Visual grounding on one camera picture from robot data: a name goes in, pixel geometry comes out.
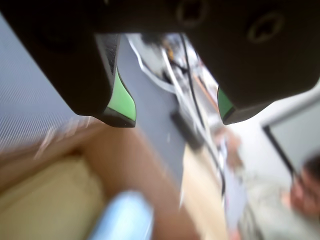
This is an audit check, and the blue yarn block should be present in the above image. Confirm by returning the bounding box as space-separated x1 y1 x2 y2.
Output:
86 190 155 240

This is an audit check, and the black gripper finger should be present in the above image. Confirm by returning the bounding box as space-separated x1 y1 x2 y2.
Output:
174 0 320 126
0 0 138 129

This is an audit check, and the blurred person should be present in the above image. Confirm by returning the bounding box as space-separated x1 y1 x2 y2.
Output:
281 154 320 220

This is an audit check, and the thin black cable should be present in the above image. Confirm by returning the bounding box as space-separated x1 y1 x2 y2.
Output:
179 32 227 198

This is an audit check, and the black framed monitor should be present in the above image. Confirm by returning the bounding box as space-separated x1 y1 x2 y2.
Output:
261 96 320 177

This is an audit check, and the small black box device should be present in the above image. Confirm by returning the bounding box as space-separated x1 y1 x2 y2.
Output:
170 111 204 151

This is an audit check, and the flat white cable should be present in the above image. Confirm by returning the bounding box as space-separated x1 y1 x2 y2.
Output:
126 34 181 96

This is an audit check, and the open brown cardboard box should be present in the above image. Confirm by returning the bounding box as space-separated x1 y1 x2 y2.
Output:
0 119 226 240

